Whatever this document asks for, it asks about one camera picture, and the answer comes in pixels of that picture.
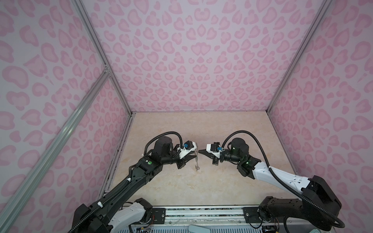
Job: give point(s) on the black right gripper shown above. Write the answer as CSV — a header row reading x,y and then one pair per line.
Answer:
x,y
215,158

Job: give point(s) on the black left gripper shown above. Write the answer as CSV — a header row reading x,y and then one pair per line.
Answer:
x,y
180,160

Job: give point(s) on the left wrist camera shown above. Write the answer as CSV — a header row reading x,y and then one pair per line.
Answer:
x,y
188,148

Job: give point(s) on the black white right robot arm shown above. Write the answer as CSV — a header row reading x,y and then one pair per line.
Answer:
x,y
314,200

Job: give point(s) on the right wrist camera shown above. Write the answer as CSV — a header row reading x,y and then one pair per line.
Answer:
x,y
214,147

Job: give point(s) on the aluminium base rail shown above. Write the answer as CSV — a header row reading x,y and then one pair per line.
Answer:
x,y
216,219

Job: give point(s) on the diagonal aluminium frame bar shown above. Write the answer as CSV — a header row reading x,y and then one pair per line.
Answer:
x,y
19,200

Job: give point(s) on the silver perforated metal ring disc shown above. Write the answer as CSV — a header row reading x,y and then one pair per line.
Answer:
x,y
196,160

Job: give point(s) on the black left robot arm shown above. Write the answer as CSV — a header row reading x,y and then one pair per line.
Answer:
x,y
107,215

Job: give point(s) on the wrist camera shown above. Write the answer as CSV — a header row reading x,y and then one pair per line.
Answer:
x,y
188,148
214,147

